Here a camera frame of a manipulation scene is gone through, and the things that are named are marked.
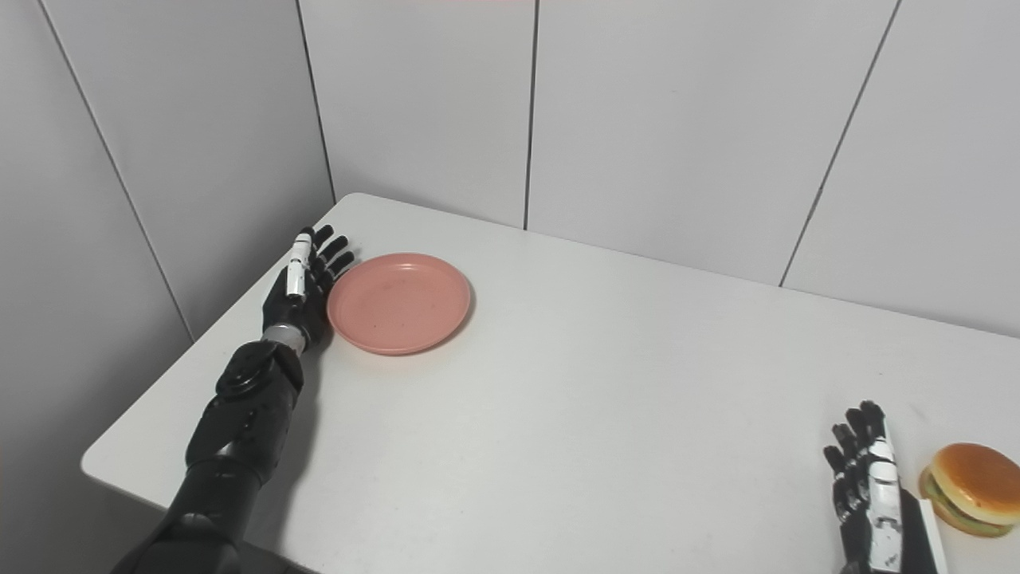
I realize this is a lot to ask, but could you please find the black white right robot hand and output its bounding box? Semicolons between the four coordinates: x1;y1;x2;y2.
823;400;949;574

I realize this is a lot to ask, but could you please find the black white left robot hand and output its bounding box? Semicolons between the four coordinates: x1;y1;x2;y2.
263;225;356;348

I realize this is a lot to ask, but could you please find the pink round plate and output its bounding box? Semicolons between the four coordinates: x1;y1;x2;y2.
327;253;472;356

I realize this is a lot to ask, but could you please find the toy hamburger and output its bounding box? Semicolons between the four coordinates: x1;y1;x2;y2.
920;443;1020;538

